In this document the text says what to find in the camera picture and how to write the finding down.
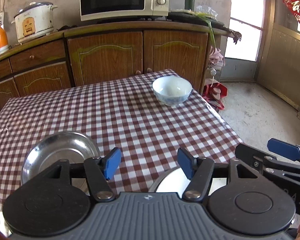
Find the white ceramic bowl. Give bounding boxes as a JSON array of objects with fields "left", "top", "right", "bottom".
[{"left": 148, "top": 166, "right": 228, "bottom": 196}]

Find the small steel plate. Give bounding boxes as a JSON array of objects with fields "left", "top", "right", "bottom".
[{"left": 17, "top": 131, "right": 101, "bottom": 199}]

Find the blue patterned porcelain bowl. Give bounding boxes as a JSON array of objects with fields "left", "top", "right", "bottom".
[{"left": 152, "top": 75, "right": 192, "bottom": 106}]

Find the brown checkered tablecloth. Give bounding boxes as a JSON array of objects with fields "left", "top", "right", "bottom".
[{"left": 0, "top": 69, "right": 241, "bottom": 236}]

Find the red paper bag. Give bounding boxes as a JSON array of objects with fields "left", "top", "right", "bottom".
[{"left": 203, "top": 79, "right": 228, "bottom": 111}]

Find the pink cloth on shelf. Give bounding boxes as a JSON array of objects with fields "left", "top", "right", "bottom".
[{"left": 208, "top": 46, "right": 225, "bottom": 67}]

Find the wooden kitchen cabinet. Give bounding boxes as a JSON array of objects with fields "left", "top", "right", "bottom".
[{"left": 0, "top": 21, "right": 234, "bottom": 111}]

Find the black induction cooker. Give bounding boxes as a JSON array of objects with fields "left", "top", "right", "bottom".
[{"left": 166, "top": 12, "right": 225, "bottom": 29}]

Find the green thermos bottle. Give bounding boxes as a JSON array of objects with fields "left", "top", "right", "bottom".
[{"left": 184, "top": 0, "right": 195, "bottom": 11}]

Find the white rice cooker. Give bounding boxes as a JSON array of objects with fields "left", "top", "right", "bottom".
[{"left": 11, "top": 2, "right": 58, "bottom": 43}]

